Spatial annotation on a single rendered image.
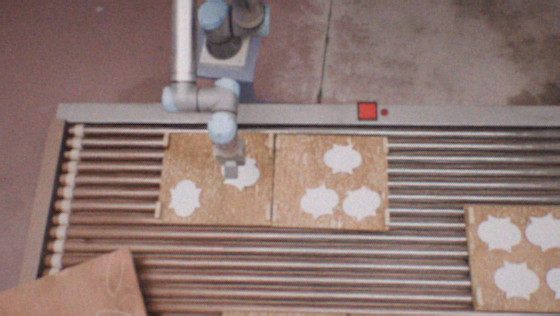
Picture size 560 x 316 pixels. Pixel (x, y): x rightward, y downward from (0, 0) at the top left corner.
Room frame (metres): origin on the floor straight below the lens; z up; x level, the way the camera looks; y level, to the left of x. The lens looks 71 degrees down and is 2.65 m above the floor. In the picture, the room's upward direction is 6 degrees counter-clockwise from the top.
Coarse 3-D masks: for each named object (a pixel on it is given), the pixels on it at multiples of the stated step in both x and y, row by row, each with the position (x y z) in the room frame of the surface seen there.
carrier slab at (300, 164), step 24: (288, 144) 0.65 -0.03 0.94; (312, 144) 0.64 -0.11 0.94; (336, 144) 0.63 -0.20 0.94; (360, 144) 0.62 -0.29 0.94; (288, 168) 0.55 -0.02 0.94; (312, 168) 0.54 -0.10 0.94; (360, 168) 0.52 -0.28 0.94; (384, 168) 0.51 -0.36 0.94; (288, 192) 0.46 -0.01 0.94; (336, 192) 0.44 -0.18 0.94; (384, 192) 0.43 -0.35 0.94; (288, 216) 0.37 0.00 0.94; (312, 216) 0.37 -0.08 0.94; (336, 216) 0.36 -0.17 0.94
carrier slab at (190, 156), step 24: (192, 144) 0.68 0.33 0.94; (264, 144) 0.66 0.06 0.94; (168, 168) 0.60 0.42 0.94; (192, 168) 0.59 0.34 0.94; (216, 168) 0.58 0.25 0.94; (264, 168) 0.56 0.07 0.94; (168, 192) 0.51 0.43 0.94; (216, 192) 0.49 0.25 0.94; (240, 192) 0.48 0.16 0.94; (264, 192) 0.47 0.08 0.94; (168, 216) 0.42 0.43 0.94; (192, 216) 0.41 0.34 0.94; (216, 216) 0.40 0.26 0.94; (240, 216) 0.39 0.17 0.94; (264, 216) 0.38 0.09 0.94
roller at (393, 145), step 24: (72, 144) 0.74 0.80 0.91; (96, 144) 0.73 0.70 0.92; (120, 144) 0.72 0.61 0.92; (144, 144) 0.71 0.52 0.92; (408, 144) 0.60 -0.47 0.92; (432, 144) 0.59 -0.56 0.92; (456, 144) 0.58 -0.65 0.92; (480, 144) 0.57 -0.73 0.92; (504, 144) 0.57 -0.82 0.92; (528, 144) 0.56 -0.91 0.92; (552, 144) 0.55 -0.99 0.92
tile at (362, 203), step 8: (352, 192) 0.44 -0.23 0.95; (360, 192) 0.43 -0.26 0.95; (368, 192) 0.43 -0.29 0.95; (344, 200) 0.41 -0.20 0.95; (352, 200) 0.41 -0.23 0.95; (360, 200) 0.40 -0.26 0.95; (368, 200) 0.40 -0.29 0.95; (376, 200) 0.40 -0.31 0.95; (344, 208) 0.38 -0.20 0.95; (352, 208) 0.38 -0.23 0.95; (360, 208) 0.37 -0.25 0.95; (368, 208) 0.37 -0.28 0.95; (376, 208) 0.37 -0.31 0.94; (352, 216) 0.35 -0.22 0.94; (360, 216) 0.35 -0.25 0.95
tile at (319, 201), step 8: (312, 192) 0.45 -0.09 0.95; (320, 192) 0.45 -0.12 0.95; (328, 192) 0.44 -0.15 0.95; (304, 200) 0.42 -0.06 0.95; (312, 200) 0.42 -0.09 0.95; (320, 200) 0.42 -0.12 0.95; (328, 200) 0.42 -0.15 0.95; (336, 200) 0.41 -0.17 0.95; (304, 208) 0.40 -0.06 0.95; (312, 208) 0.39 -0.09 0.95; (320, 208) 0.39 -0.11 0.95; (328, 208) 0.39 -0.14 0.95
